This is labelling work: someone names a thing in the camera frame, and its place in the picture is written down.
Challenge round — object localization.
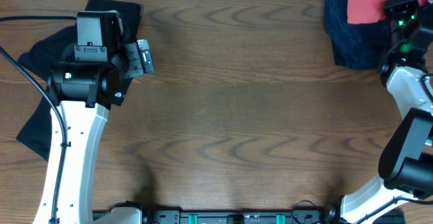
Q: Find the black t-shirt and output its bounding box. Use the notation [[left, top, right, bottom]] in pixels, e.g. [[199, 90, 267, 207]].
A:
[[16, 0, 141, 160]]

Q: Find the folded dark blue garment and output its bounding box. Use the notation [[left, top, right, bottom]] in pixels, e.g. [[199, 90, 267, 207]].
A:
[[323, 0, 390, 70]]

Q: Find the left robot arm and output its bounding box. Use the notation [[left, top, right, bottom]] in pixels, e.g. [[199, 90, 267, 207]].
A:
[[35, 10, 155, 223]]

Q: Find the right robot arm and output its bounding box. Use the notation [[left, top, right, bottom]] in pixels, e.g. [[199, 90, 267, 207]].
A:
[[322, 0, 432, 223]]

